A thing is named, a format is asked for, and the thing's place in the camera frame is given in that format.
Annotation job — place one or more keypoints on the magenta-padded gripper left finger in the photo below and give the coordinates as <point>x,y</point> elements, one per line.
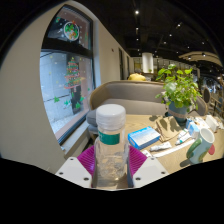
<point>74,171</point>

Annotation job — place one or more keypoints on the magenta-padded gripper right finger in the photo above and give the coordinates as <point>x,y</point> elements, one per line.
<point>150,170</point>

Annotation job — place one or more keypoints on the clear plastic bottle white cap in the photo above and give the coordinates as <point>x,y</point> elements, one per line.
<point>111,150</point>

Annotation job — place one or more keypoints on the pill blister pack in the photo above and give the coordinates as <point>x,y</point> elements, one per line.
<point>146,153</point>

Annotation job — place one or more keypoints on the white ointment tube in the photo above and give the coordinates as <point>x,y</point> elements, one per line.
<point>160,146</point>

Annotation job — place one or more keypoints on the long white paper strip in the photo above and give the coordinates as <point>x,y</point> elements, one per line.
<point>173,149</point>

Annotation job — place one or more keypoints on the flat blue box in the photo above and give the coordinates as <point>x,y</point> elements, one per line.
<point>144,137</point>

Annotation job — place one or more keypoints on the brown paper bag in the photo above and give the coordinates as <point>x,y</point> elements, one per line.
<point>166,128</point>

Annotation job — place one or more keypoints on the white blue tube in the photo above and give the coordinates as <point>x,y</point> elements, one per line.
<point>183,139</point>
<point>182,134</point>

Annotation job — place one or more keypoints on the light blue small carton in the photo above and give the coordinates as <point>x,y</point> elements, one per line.
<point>193,128</point>

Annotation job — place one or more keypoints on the grey curved sofa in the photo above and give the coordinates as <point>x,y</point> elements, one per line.
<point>133,100</point>

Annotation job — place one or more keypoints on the white rectangular box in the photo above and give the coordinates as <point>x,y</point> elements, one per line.
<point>211,122</point>

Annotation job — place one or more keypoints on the window with festive stickers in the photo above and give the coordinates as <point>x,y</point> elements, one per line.
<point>61,86</point>

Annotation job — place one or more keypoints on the green potted plant blue pot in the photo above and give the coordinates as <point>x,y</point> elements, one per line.
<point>180,90</point>

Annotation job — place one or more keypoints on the person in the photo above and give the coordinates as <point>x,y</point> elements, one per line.
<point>137,77</point>

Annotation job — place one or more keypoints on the white cylindrical column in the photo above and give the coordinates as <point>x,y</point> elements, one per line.
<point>147,62</point>

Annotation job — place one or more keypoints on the ceiling spot lights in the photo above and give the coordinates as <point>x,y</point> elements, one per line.
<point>136,12</point>

